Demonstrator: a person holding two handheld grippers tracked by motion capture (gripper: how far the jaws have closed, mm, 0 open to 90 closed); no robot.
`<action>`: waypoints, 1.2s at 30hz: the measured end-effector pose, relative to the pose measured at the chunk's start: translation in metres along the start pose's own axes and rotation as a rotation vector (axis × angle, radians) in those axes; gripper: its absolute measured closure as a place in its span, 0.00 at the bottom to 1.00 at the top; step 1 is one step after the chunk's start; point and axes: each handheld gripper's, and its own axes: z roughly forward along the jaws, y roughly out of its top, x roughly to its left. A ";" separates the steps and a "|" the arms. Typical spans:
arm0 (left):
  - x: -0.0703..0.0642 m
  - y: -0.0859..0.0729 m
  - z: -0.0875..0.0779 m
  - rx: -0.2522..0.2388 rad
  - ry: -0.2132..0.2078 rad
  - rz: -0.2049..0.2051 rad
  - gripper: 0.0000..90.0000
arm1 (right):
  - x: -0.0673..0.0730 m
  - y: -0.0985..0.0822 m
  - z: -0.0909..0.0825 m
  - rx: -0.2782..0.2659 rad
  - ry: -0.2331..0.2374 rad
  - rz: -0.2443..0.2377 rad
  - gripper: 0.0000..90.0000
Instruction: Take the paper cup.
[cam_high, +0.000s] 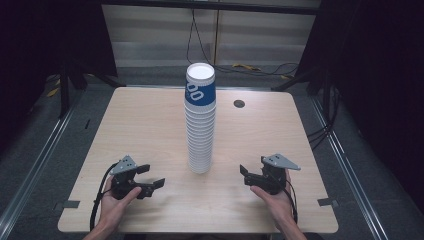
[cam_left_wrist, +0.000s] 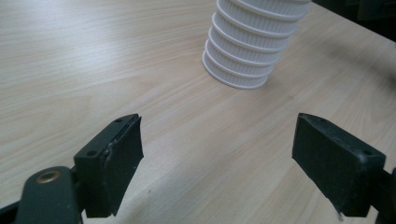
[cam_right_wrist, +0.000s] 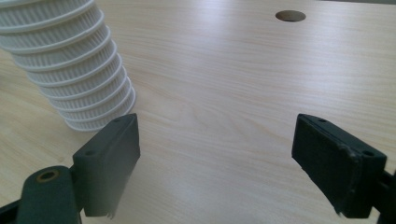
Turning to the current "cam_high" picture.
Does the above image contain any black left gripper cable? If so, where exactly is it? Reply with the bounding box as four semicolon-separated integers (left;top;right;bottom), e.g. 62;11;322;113
89;162;120;232

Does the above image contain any stack of ribbed paper cups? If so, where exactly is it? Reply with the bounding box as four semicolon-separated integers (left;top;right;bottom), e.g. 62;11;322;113
184;62;217;175

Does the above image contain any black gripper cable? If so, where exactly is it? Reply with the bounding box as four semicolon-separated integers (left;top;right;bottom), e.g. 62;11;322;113
282;179;299;224
89;162;120;232

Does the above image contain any person's left hand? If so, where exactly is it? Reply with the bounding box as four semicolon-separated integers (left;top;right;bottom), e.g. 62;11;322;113
99;176;143;228

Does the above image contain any black overhead bar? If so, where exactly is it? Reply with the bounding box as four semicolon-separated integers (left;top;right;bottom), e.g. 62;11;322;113
98;0;322;16

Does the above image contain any black floor cable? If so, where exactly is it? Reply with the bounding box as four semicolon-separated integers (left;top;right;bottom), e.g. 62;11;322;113
213;61;301;78

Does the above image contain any black metal stand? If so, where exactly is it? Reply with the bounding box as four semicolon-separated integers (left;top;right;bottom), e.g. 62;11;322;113
58;63;126;120
270;68;336;116

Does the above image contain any black hanging cable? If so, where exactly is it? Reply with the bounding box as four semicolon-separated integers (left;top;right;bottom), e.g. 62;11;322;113
185;9;216;68

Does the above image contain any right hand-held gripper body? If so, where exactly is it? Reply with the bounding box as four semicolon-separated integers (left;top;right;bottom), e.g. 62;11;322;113
261;152;302;196

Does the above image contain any metal floor rail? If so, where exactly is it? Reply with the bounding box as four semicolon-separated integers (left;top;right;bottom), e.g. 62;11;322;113
309;95;390;240
0;107;76;240

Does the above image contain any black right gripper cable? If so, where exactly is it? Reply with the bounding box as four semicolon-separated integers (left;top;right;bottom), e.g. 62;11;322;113
282;179;299;224

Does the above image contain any black curtain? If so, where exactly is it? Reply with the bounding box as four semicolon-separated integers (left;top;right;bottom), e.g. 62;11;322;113
0;0;118;158
294;0;424;204

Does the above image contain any grey tape strip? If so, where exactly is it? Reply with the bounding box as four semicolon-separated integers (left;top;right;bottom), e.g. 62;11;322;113
317;197;340;208
61;199;81;210

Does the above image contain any bundle of black cables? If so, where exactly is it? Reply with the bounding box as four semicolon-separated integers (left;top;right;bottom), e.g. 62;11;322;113
306;84;342;152

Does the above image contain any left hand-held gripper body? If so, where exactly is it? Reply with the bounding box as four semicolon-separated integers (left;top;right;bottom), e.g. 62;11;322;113
109;154;141;201

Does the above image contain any person's right hand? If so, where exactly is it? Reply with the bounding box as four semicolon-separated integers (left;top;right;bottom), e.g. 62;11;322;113
250;169;298;232

